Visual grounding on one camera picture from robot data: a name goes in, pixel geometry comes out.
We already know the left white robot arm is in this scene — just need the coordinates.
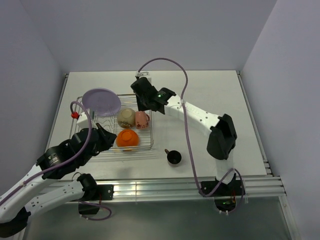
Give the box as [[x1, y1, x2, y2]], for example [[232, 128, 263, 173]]
[[0, 124, 117, 238]]

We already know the orange bowl white inside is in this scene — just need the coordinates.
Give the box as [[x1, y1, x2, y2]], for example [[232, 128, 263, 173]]
[[116, 129, 140, 147]]

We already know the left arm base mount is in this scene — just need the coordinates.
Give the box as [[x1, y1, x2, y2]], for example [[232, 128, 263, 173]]
[[78, 184, 114, 221]]

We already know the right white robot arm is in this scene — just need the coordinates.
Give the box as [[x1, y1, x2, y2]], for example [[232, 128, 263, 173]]
[[130, 75, 237, 195]]

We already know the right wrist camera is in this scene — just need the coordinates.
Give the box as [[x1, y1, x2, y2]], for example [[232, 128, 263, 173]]
[[135, 71, 152, 83]]

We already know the black mug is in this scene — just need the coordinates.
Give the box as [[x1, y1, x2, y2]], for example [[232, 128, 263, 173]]
[[164, 149, 182, 167]]

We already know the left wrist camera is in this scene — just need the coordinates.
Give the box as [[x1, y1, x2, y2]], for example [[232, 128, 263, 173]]
[[71, 112, 89, 130]]

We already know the purple plate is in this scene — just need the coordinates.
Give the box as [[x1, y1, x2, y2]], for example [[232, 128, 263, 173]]
[[81, 88, 122, 117]]

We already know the wire dish rack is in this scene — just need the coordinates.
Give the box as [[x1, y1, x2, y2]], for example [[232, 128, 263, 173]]
[[71, 92, 155, 161]]

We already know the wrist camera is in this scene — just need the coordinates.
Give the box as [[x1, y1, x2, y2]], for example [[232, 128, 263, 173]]
[[71, 112, 89, 130], [135, 71, 152, 83]]

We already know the pink mug white inside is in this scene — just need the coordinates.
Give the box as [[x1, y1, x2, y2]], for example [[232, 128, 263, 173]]
[[135, 111, 150, 130]]

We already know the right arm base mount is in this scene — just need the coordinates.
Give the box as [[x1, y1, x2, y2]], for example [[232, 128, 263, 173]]
[[200, 179, 246, 215]]

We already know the aluminium rail frame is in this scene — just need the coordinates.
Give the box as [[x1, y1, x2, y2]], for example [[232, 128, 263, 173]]
[[96, 175, 287, 203]]

